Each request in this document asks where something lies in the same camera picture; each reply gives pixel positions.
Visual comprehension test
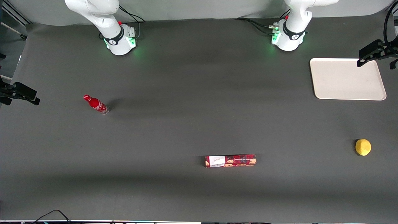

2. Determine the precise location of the black cable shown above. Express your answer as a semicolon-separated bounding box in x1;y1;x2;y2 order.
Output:
30;209;72;224
235;17;279;35
384;0;398;47
118;5;146;39

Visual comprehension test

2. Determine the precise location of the beige plastic tray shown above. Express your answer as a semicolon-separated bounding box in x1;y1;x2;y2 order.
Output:
310;58;387;101

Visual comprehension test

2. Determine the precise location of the red tartan cookie box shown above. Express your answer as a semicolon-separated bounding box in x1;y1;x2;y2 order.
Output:
205;154;257;168

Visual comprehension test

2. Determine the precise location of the yellow lemon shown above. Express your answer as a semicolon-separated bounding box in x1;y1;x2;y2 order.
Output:
355;139;372;156

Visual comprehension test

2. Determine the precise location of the red soda bottle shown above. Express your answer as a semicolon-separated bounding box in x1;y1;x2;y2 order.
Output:
83;95;110;115

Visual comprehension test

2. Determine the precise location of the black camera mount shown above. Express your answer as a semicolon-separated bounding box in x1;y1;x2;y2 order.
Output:
357;39;398;70
0;78;41;106

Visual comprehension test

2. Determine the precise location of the metal frame rail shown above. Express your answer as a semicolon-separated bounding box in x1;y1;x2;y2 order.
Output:
0;0;32;41

